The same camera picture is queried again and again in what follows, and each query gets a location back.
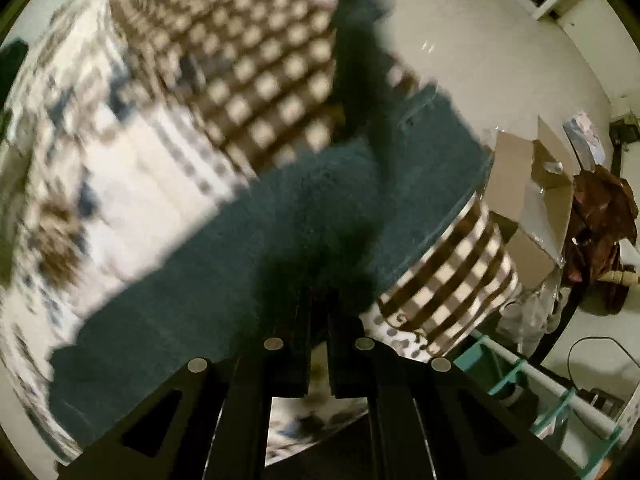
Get brown crumpled garment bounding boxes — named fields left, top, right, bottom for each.
left=562, top=165, right=638, bottom=315

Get teal and white rack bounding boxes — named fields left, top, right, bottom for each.
left=450, top=332, right=623, bottom=479

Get floral and checkered bed blanket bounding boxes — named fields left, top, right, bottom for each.
left=1, top=0, right=520, bottom=465

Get open cardboard box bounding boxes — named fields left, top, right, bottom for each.
left=484, top=116, right=579, bottom=290

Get dark teal knit pants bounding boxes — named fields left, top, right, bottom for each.
left=49, top=0, right=490, bottom=446

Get black cable on floor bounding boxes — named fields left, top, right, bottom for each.
left=566, top=335, right=640, bottom=396

